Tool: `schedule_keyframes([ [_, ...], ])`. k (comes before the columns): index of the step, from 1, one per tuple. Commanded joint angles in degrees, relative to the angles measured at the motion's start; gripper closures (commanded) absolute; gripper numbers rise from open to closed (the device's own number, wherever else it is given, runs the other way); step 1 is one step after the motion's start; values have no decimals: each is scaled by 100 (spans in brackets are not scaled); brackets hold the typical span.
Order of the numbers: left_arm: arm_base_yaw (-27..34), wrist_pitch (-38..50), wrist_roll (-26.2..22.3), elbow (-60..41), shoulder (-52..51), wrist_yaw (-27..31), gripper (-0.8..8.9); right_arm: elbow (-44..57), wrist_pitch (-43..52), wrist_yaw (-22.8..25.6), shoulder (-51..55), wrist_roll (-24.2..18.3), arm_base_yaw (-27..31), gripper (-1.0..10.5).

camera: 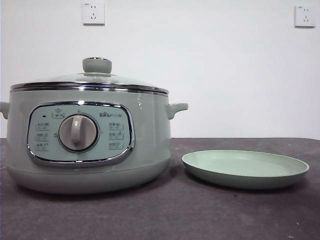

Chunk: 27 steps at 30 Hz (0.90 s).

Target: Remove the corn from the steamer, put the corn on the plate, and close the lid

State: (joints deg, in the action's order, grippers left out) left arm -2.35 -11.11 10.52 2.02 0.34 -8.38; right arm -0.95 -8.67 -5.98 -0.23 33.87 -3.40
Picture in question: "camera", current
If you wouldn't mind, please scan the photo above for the glass lid with green knob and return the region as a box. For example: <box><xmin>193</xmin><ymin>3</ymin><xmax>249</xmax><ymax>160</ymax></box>
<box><xmin>10</xmin><ymin>56</ymin><xmax>169</xmax><ymax>95</ymax></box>

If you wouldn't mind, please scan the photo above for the pale green electric steamer pot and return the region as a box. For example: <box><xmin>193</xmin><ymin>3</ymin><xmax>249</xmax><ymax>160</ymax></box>
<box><xmin>0</xmin><ymin>84</ymin><xmax>189</xmax><ymax>195</ymax></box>

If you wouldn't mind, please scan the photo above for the grey round steamer dial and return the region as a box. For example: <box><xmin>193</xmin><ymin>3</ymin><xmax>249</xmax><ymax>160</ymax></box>
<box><xmin>58</xmin><ymin>112</ymin><xmax>100</xmax><ymax>152</ymax></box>

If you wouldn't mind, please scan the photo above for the pale green round plate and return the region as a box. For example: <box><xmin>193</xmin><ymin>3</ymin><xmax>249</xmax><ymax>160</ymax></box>
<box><xmin>181</xmin><ymin>149</ymin><xmax>311</xmax><ymax>190</ymax></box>

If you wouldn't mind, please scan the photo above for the white wall socket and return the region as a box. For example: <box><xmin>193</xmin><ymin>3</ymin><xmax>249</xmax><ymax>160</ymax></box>
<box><xmin>294</xmin><ymin>4</ymin><xmax>316</xmax><ymax>28</ymax></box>
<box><xmin>82</xmin><ymin>1</ymin><xmax>106</xmax><ymax>26</ymax></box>

